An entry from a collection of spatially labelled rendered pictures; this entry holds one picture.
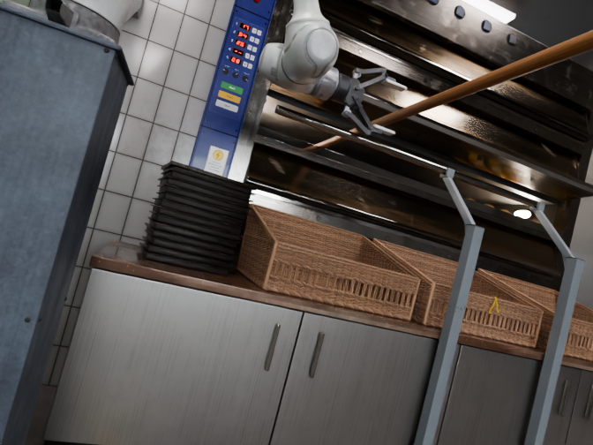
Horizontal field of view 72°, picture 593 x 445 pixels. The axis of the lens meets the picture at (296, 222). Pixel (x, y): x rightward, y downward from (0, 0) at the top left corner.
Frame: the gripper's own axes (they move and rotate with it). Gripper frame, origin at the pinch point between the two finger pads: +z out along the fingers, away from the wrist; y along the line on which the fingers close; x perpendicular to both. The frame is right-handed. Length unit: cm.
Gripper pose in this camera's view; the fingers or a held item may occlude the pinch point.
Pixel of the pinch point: (394, 110)
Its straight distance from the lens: 127.6
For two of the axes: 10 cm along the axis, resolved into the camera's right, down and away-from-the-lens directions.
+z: 9.2, 2.6, 3.0
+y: -2.6, 9.7, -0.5
